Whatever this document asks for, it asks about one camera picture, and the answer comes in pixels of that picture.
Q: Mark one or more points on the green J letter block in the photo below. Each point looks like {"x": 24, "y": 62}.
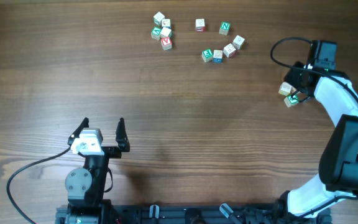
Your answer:
{"x": 291, "y": 100}

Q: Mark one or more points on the red V letter block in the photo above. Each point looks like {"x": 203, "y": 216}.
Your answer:
{"x": 166, "y": 43}

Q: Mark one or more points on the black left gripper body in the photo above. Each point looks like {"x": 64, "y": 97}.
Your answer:
{"x": 109, "y": 150}

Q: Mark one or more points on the block with blue side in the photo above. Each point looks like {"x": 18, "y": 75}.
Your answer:
{"x": 166, "y": 23}

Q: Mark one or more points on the green N letter block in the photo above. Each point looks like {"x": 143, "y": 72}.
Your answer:
{"x": 224, "y": 28}

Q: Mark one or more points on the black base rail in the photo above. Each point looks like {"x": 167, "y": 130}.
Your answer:
{"x": 262, "y": 213}

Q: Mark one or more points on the block with red side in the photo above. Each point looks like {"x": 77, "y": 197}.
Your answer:
{"x": 200, "y": 25}

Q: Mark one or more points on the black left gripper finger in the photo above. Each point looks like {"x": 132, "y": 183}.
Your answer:
{"x": 121, "y": 136}
{"x": 76, "y": 133}

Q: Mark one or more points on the green E letter block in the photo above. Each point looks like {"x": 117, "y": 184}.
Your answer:
{"x": 207, "y": 55}

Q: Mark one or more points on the yellow edged picture block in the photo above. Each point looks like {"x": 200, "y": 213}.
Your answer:
{"x": 238, "y": 42}

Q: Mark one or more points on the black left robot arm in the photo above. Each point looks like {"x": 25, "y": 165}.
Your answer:
{"x": 86, "y": 185}

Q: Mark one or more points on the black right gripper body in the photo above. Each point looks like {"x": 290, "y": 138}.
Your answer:
{"x": 294, "y": 76}

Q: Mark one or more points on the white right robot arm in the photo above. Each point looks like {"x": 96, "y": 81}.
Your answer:
{"x": 337, "y": 177}

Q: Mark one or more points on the green Z side block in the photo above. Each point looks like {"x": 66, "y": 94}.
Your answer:
{"x": 166, "y": 32}

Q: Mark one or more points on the yellow side picture block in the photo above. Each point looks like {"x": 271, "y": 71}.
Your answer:
{"x": 285, "y": 89}

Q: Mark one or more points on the green A letter block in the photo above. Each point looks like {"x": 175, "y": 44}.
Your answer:
{"x": 155, "y": 33}

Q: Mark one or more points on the plain top far-left block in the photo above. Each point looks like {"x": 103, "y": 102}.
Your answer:
{"x": 158, "y": 17}

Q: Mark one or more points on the snail picture blue block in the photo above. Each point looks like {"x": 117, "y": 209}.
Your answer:
{"x": 218, "y": 56}

